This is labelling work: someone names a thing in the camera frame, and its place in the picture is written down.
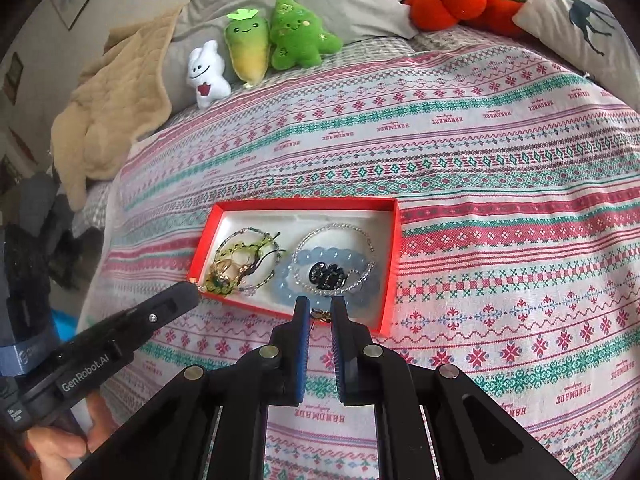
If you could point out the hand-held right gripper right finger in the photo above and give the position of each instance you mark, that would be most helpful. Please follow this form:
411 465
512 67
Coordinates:
340 347

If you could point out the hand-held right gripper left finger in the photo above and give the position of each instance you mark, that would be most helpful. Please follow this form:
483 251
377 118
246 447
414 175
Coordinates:
300 345

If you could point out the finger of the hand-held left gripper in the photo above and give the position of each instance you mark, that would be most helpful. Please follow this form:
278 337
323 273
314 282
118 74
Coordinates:
167 305

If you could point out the red jewelry box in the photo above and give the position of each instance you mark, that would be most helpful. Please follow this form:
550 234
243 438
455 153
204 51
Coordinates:
300 217

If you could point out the person's left hand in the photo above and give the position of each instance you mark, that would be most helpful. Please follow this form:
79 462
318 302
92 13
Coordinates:
60 447

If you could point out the light blue object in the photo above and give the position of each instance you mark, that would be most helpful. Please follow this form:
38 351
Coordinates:
67 327

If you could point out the dark cloth pile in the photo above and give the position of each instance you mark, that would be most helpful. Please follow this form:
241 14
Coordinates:
40 210

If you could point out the beige quilted blanket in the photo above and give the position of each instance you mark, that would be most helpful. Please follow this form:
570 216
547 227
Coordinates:
115 110

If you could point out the red green printed blanket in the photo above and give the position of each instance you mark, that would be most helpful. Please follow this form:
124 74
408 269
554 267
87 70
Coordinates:
500 185

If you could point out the white plush toy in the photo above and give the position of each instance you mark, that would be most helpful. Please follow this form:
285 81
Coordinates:
207 75

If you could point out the yellow green plush toy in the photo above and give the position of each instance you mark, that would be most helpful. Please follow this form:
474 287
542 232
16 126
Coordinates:
247 45

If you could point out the orange plush pumpkin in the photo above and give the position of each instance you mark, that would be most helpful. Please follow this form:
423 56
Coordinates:
460 0

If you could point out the deer print pillow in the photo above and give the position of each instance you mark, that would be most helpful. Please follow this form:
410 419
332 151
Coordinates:
565 25

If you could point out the small framed wall picture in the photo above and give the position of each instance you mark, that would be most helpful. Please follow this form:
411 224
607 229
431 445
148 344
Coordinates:
15 75

